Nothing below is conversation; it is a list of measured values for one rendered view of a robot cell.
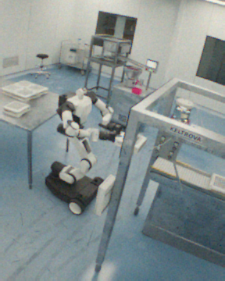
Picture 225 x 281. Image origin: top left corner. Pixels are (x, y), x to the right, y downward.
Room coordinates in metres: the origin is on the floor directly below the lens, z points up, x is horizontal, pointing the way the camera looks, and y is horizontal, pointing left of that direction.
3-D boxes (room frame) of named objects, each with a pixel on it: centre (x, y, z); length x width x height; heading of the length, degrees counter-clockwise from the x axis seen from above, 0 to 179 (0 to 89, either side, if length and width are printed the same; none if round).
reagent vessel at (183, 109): (2.01, -0.54, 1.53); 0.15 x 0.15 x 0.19
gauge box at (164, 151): (1.93, -0.49, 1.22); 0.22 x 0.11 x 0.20; 68
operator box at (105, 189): (1.32, -0.03, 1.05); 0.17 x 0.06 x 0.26; 158
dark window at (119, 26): (7.83, 0.58, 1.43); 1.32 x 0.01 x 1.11; 67
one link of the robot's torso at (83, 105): (2.43, 0.46, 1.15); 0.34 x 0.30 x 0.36; 159
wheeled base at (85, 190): (2.40, 0.39, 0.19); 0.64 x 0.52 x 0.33; 69
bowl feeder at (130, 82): (4.78, -0.19, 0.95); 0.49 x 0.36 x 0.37; 67
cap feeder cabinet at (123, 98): (4.71, -0.21, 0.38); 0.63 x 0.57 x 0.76; 67
